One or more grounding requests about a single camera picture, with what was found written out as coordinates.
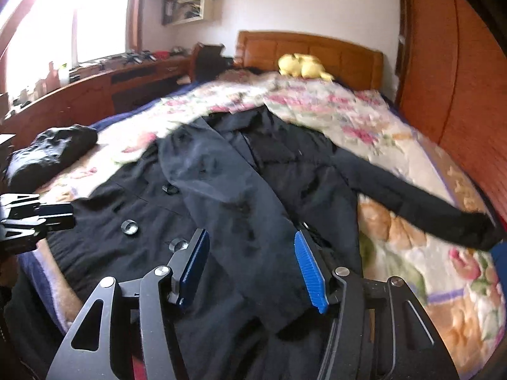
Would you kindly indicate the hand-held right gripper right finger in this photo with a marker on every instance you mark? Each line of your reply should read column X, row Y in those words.
column 311, row 273

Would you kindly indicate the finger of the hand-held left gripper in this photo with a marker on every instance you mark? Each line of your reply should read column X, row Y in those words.
column 59, row 209
column 59, row 223

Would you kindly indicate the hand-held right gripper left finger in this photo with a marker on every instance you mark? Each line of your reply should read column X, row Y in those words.
column 194, row 263

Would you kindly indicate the large black coat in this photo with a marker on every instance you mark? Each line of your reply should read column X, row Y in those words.
column 277, row 174

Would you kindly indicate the folded black garment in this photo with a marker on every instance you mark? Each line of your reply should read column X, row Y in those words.
column 51, row 152

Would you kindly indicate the wooden desk cabinet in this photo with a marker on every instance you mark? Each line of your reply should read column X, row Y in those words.
column 87, row 93

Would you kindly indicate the floral blanket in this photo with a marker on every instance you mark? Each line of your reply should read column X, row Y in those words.
column 396, row 126

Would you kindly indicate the bright window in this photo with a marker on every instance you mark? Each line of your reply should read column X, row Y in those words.
column 59, row 19

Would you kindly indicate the chair with dark clothing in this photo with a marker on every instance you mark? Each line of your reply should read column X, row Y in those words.
column 210, row 59

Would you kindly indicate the yellow plush toy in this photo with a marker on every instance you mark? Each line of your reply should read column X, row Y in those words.
column 301, row 65

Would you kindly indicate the wooden bed headboard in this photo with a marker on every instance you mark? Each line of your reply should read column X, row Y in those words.
column 340, row 57

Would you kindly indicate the wooden wardrobe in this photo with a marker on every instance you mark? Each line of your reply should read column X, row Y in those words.
column 447, row 71

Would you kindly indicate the white wall shelf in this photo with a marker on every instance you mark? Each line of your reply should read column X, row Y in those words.
column 194, row 6

